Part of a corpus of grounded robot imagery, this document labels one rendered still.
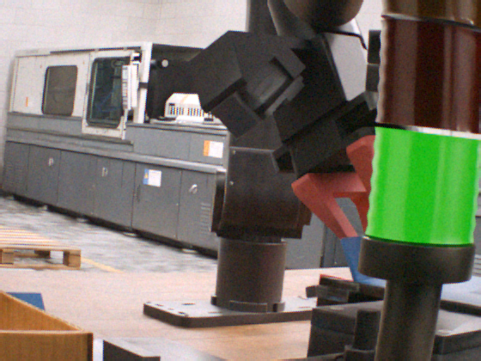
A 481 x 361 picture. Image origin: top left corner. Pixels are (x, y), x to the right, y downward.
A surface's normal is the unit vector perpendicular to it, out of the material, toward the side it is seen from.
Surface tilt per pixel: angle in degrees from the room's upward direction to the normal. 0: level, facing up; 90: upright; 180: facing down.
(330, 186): 58
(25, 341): 90
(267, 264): 90
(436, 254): 90
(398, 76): 104
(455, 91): 76
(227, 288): 90
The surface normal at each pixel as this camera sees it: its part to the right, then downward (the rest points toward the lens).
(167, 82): 0.60, 0.10
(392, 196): -0.67, -0.27
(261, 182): 0.09, -0.05
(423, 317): 0.30, 0.07
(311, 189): -0.61, 0.33
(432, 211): -0.04, 0.29
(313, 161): -0.76, 0.00
